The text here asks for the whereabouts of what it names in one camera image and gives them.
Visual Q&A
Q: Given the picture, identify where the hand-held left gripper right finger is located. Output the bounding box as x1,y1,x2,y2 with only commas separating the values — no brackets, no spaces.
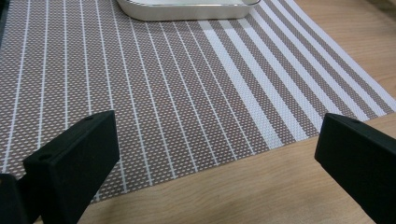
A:
314,112,396,224

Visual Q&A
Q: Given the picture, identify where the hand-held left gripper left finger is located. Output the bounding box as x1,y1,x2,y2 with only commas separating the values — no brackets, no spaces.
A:
22,109,120,224

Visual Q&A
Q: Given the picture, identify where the silver metal tray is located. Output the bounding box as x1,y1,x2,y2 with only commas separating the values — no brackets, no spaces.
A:
115,0,262,22

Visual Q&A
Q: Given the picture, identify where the brown white striped woven placemat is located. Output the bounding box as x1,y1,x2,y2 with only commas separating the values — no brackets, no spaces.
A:
0,0,396,203

